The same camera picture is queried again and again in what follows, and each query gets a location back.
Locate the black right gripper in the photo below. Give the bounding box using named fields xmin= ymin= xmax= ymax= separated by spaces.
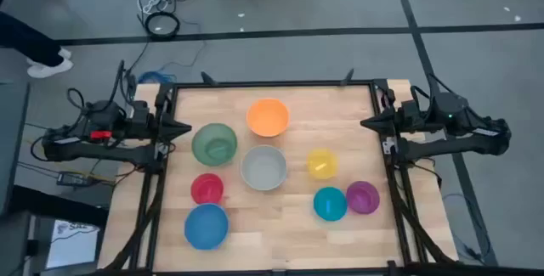
xmin=360 ymin=99 xmax=422 ymax=138

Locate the small yellow plastic bowl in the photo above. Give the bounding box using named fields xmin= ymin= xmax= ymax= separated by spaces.
xmin=306 ymin=148 xmax=339 ymax=181

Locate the large grey plastic bowl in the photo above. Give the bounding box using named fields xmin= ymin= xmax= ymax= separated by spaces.
xmin=240 ymin=144 xmax=288 ymax=192

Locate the black aluminium table frame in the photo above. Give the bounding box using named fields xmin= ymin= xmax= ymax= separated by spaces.
xmin=97 ymin=78 xmax=544 ymax=276

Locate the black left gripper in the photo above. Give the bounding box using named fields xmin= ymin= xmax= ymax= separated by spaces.
xmin=127 ymin=99 xmax=193 ymax=144

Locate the black power adapter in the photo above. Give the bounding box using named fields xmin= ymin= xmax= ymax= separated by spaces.
xmin=56 ymin=171 xmax=93 ymax=187

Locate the large orange plastic bowl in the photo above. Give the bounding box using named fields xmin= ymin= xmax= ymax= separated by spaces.
xmin=246 ymin=98 xmax=291 ymax=138

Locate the person's leg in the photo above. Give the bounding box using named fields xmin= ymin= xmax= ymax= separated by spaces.
xmin=0 ymin=11 xmax=65 ymax=68

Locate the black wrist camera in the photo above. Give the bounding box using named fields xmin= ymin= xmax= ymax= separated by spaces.
xmin=129 ymin=100 xmax=150 ymax=121
xmin=401 ymin=99 xmax=421 ymax=115

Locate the silver mounting bracket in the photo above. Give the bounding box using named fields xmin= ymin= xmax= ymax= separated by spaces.
xmin=382 ymin=137 xmax=399 ymax=155

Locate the small purple plastic bowl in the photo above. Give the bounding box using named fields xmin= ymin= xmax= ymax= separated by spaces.
xmin=345 ymin=180 xmax=381 ymax=216

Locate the grey cabinet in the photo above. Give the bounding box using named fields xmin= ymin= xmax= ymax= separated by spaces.
xmin=0 ymin=81 xmax=31 ymax=217

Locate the black cable coil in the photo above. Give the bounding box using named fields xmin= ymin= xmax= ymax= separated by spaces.
xmin=144 ymin=11 xmax=181 ymax=42

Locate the yellow cable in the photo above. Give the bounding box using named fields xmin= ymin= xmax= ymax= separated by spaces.
xmin=87 ymin=172 xmax=118 ymax=183

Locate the small teal plastic bowl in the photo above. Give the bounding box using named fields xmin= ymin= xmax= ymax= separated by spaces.
xmin=313 ymin=186 xmax=349 ymax=222

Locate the small red plastic bowl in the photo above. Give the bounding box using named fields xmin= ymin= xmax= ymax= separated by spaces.
xmin=190 ymin=172 xmax=225 ymax=206

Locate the large green plastic bowl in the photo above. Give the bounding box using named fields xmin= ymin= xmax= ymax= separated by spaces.
xmin=190 ymin=122 xmax=238 ymax=167

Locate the white screen with logo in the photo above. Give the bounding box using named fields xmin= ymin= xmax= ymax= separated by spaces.
xmin=44 ymin=218 xmax=101 ymax=271

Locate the black desk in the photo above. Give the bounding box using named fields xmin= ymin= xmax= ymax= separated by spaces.
xmin=8 ymin=184 xmax=110 ymax=228

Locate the large blue plastic bowl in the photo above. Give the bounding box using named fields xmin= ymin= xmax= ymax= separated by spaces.
xmin=184 ymin=203 xmax=230 ymax=251

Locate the blue cable bundle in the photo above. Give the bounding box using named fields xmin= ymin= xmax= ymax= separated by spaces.
xmin=138 ymin=70 xmax=178 ymax=85

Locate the thin blue floor cable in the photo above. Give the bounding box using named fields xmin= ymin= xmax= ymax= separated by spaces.
xmin=441 ymin=193 xmax=492 ymax=264

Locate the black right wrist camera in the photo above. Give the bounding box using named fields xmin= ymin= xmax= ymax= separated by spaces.
xmin=401 ymin=99 xmax=421 ymax=115

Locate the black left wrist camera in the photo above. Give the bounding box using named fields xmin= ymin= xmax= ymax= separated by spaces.
xmin=129 ymin=100 xmax=150 ymax=121

